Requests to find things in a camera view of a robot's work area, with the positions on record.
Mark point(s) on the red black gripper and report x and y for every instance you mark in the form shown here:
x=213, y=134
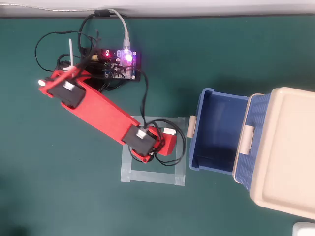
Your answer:
x=155, y=134

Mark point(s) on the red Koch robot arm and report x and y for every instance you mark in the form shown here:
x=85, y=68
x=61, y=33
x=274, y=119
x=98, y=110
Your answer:
x=105, y=113

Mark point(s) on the translucent tape strip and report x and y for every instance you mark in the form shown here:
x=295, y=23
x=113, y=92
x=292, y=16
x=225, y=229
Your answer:
x=126, y=167
x=179, y=172
x=152, y=176

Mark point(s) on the black controller circuit board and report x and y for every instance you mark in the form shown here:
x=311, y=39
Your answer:
x=136, y=59

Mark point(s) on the white zip tie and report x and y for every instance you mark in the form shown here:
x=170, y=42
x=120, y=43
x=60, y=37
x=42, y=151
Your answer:
x=71, y=54

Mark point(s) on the white box object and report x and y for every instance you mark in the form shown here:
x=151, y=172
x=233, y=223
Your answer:
x=305, y=229

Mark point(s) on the beige plastic drawer cabinet frame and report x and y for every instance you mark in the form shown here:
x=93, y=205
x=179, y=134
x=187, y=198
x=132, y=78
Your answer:
x=288, y=147

